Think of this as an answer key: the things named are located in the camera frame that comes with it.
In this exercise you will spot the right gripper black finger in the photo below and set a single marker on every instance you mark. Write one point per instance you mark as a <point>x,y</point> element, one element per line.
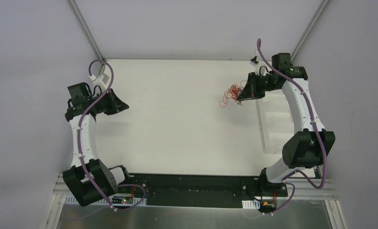
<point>251,80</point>
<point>247,93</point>

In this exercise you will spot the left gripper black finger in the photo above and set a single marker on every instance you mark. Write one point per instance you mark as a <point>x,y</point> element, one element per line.
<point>113,98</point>
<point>120,106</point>

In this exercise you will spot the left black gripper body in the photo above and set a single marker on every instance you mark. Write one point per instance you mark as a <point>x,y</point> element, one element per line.
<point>112,102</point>

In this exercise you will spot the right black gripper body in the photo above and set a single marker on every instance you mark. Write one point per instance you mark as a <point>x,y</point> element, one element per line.
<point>253,86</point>

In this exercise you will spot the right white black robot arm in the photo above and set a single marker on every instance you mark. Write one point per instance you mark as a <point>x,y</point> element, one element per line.
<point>307,150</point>

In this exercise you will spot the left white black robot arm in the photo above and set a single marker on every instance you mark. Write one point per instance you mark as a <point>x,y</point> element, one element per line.
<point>88,178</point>

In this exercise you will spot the white foam compartment tray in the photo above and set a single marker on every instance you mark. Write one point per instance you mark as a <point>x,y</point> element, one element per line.
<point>275,122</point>

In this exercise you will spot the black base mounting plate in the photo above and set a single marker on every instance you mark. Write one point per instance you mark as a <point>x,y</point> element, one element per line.
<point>199,190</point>

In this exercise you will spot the left green controller board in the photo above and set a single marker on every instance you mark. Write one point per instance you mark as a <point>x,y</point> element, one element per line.
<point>122,200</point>

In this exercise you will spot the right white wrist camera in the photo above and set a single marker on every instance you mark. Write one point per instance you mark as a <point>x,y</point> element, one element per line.
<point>260,66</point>

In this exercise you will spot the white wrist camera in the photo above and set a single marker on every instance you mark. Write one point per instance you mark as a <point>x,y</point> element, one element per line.
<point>102,80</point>
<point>260,66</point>

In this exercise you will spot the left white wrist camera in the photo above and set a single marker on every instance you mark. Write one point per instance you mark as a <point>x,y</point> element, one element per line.
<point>102,80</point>

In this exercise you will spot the left white slotted cable duct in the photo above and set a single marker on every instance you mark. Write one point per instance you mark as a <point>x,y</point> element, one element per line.
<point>69,199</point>

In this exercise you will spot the white slotted cable duct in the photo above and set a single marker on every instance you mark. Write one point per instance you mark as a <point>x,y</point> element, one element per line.
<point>69,199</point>
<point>250,204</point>

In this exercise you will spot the right aluminium corner post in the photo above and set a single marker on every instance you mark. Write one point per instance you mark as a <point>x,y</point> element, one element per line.
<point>309,28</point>

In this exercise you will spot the aluminium corner post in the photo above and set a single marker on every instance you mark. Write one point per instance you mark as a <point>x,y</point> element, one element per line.
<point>73,5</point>
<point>309,28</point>

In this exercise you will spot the left aluminium corner post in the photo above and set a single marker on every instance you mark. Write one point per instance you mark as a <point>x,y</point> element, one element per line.
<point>73,5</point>

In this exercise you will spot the right white slotted cable duct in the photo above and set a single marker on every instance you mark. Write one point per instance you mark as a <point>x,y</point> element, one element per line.
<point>250,204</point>

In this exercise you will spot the aluminium front frame rail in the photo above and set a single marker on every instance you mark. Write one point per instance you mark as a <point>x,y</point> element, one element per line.
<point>303,189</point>

